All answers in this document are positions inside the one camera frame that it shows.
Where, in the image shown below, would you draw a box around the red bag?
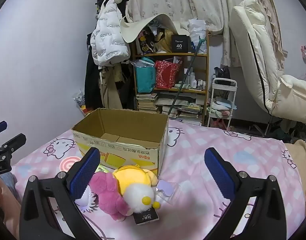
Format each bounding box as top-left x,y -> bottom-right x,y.
155,60 -> 182,89

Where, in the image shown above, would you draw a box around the floral curtain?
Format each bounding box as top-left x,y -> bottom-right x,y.
124,0 -> 285,68

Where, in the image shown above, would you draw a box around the cardboard box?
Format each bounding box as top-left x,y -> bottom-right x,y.
71,108 -> 169,178

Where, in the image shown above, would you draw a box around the blue denim cloth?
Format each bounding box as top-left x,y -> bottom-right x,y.
0,172 -> 17,188

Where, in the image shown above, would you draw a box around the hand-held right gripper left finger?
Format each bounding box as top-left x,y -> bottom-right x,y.
19,147 -> 113,240

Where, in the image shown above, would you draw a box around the group of cosmetic bottles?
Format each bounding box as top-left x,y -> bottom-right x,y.
183,71 -> 207,90

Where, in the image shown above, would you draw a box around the green tissue pack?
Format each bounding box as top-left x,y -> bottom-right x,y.
94,164 -> 111,174

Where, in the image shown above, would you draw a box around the stacks of books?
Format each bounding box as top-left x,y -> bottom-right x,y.
136,92 -> 203,126

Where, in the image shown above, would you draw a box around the beige coat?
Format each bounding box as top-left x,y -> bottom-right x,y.
98,65 -> 123,109

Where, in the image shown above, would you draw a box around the cream draped cloth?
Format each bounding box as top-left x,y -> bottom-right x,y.
120,14 -> 191,43

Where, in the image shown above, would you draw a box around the green pole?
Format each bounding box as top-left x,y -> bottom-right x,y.
168,36 -> 206,117

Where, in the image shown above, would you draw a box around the clear packet with purple item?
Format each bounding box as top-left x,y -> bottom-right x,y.
157,180 -> 181,203

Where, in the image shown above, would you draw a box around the white puffer jacket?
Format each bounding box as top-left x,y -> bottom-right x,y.
90,0 -> 130,67

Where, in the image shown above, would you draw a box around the pink cartoon cat bedsheet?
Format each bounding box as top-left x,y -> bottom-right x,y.
11,119 -> 306,240

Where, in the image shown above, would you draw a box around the black box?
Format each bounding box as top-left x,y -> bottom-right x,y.
171,34 -> 191,53

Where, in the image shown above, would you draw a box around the wooden shelf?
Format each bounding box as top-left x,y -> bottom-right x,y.
132,34 -> 210,127

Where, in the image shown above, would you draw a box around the white plastic bag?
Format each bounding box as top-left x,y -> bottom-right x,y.
188,19 -> 208,54

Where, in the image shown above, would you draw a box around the cream lounge chair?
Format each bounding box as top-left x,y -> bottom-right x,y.
229,0 -> 306,138

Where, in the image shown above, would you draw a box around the black tissue pack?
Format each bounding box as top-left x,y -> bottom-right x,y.
133,206 -> 160,225

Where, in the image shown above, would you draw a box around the white trolley cart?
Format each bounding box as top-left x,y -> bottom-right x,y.
207,78 -> 237,130

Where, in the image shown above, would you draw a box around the black yellow printed bag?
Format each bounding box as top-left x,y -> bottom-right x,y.
137,27 -> 156,55

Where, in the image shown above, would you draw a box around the teal bag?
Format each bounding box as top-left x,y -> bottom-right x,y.
134,57 -> 156,93

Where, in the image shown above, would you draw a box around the pink plush toy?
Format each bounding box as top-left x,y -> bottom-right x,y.
89,172 -> 133,222

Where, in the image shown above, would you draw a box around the yellow plush toy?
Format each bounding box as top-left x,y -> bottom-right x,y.
112,165 -> 161,210

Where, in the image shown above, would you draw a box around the plastic bag of snacks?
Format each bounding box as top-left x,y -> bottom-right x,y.
73,89 -> 87,115

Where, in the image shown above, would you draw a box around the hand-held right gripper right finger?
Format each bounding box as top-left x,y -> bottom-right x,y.
204,147 -> 287,240

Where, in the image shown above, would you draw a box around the person's bare leg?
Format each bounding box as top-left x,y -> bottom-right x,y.
0,180 -> 21,239

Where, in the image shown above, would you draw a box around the black coat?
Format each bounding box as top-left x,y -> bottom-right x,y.
84,34 -> 103,109

